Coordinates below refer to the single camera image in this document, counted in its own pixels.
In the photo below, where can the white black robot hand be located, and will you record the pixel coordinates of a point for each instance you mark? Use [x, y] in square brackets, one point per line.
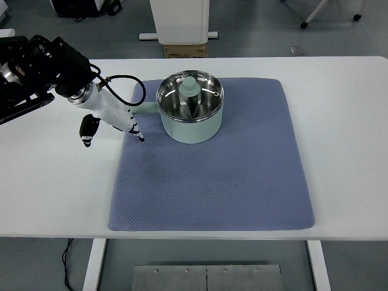
[103, 106]

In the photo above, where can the green pot with handle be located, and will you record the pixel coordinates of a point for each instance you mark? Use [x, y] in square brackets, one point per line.
[188, 133]

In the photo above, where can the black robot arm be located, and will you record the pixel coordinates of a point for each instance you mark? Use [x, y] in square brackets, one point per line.
[30, 68]

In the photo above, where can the cardboard box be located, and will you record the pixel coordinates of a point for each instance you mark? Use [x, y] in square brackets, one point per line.
[184, 50]

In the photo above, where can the glass lid green knob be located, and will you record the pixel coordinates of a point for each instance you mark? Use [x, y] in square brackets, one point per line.
[190, 96]

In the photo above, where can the black device on floor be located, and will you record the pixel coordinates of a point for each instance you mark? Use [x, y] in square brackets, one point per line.
[85, 8]

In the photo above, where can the blue quilted mat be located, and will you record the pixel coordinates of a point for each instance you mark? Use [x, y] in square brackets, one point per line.
[248, 177]

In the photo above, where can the left white table leg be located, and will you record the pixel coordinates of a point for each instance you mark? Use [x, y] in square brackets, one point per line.
[92, 275]

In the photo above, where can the white table leg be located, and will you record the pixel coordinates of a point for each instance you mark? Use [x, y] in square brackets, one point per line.
[318, 265]
[92, 275]

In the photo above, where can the grey floor outlet cover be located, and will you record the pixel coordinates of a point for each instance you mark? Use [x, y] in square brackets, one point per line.
[298, 50]

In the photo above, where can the right white table leg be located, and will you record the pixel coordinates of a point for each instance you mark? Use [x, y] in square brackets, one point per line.
[318, 265]

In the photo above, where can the office chair base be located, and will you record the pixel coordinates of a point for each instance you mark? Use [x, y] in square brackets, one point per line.
[334, 15]

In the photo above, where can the white pedestal cabinet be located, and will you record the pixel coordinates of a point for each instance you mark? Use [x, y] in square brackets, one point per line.
[180, 22]

